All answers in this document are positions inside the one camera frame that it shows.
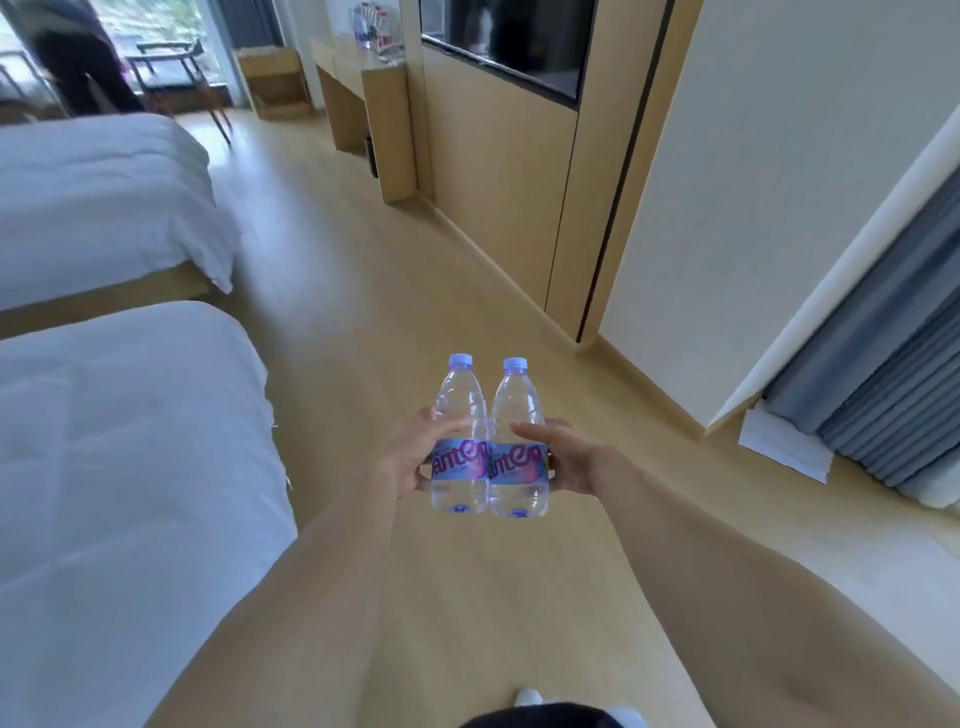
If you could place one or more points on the person's left hand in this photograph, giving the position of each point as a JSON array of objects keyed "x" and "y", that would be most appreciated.
[{"x": 405, "y": 457}]

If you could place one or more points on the person's right hand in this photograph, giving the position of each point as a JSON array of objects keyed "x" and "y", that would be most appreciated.
[{"x": 585, "y": 461}]

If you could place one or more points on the purple cap water bottle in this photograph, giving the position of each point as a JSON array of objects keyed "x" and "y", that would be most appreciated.
[
  {"x": 517, "y": 405},
  {"x": 362, "y": 28},
  {"x": 461, "y": 397}
]

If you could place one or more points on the red cap water bottle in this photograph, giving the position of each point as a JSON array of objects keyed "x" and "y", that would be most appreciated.
[{"x": 388, "y": 34}]

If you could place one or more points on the person's right forearm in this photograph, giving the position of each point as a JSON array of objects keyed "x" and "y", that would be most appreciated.
[{"x": 765, "y": 622}]

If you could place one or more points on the person's left forearm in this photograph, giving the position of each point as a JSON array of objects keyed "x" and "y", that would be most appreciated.
[{"x": 300, "y": 622}]

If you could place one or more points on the white paper sheet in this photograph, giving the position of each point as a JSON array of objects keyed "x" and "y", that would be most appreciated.
[{"x": 784, "y": 442}]

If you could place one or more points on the light denim shorts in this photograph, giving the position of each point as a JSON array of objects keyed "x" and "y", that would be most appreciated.
[{"x": 529, "y": 697}]

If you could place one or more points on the black t-shirt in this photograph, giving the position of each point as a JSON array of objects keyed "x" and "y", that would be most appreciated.
[{"x": 540, "y": 718}]

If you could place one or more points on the white bed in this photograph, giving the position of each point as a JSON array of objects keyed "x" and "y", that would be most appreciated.
[
  {"x": 97, "y": 202},
  {"x": 127, "y": 487}
]

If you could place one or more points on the black trash bin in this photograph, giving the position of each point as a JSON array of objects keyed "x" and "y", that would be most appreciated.
[{"x": 371, "y": 157}]

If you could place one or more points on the blue-grey curtain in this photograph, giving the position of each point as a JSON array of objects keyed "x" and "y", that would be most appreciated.
[
  {"x": 247, "y": 22},
  {"x": 885, "y": 375}
]

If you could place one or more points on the wooden table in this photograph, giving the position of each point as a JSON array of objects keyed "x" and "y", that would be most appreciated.
[{"x": 390, "y": 120}]

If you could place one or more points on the white sheer curtain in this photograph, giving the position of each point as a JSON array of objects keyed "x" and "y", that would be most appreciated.
[{"x": 934, "y": 491}]

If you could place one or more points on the low wooden cabinet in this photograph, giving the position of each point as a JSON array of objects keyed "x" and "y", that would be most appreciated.
[{"x": 274, "y": 79}]

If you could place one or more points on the black television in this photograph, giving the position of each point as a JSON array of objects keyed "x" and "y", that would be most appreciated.
[{"x": 517, "y": 37}]

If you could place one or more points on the wooden armchair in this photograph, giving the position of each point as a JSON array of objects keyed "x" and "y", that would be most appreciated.
[{"x": 176, "y": 71}]

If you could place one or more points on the large glass window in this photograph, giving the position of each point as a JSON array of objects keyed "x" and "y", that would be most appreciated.
[{"x": 157, "y": 22}]

